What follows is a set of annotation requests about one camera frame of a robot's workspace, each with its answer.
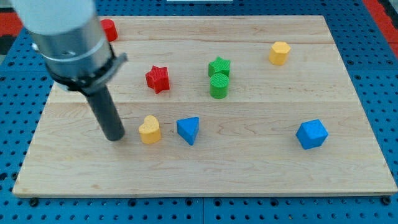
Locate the yellow heart block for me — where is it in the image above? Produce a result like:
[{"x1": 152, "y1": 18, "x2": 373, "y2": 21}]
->
[{"x1": 139, "y1": 115, "x2": 162, "y2": 144}]

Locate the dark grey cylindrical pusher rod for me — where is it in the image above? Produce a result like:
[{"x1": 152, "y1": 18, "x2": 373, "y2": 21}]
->
[{"x1": 85, "y1": 86, "x2": 125, "y2": 141}]

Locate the light wooden board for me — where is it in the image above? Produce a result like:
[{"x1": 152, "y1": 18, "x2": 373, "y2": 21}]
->
[{"x1": 13, "y1": 16, "x2": 397, "y2": 198}]

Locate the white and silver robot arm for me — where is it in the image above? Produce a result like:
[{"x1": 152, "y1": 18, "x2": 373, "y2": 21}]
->
[{"x1": 11, "y1": 0, "x2": 127, "y2": 141}]

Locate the black clamp mount bracket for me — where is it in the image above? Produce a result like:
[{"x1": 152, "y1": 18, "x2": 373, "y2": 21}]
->
[{"x1": 46, "y1": 45, "x2": 128, "y2": 95}]

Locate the blue cube block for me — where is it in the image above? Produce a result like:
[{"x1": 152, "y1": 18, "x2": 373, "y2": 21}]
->
[{"x1": 295, "y1": 119, "x2": 329, "y2": 150}]

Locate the blue triangle block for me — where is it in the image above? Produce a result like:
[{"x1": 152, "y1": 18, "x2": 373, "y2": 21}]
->
[{"x1": 177, "y1": 117, "x2": 200, "y2": 146}]

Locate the green cylinder block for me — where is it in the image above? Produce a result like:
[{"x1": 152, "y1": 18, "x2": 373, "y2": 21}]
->
[{"x1": 210, "y1": 73, "x2": 229, "y2": 99}]

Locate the red star block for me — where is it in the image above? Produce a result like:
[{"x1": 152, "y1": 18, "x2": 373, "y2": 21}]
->
[{"x1": 146, "y1": 66, "x2": 170, "y2": 94}]

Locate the red cylinder block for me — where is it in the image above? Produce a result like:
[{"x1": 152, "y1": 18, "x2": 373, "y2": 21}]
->
[{"x1": 100, "y1": 19, "x2": 118, "y2": 42}]

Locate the yellow hexagon block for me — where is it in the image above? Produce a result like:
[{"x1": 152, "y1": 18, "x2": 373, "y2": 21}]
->
[{"x1": 269, "y1": 41, "x2": 291, "y2": 65}]

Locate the green star block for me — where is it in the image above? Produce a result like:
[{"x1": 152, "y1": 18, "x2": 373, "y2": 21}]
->
[{"x1": 208, "y1": 57, "x2": 231, "y2": 77}]

